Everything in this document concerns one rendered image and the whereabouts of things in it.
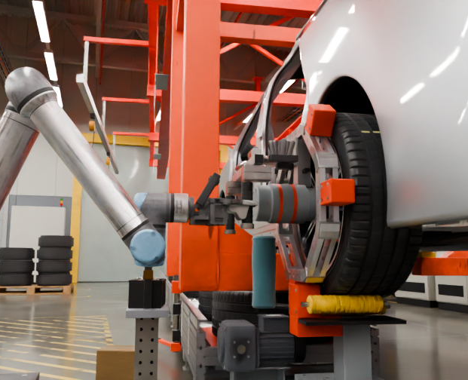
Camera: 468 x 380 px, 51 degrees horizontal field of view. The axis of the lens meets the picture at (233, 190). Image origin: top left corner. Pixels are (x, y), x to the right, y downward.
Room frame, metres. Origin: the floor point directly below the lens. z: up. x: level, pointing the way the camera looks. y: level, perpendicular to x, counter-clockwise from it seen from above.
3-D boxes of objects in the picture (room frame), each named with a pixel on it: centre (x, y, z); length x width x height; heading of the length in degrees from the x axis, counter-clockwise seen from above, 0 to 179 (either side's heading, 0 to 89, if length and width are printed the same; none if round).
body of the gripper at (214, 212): (1.51, 0.08, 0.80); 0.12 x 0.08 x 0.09; 100
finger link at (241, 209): (1.50, -0.03, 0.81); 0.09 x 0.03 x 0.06; 91
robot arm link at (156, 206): (1.48, 0.24, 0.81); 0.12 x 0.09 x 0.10; 100
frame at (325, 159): (1.74, -0.25, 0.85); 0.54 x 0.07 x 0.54; 9
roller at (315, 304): (1.63, -0.37, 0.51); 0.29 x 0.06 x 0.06; 99
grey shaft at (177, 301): (3.34, 0.37, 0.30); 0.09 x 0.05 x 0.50; 9
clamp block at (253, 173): (1.54, -0.07, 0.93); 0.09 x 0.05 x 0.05; 99
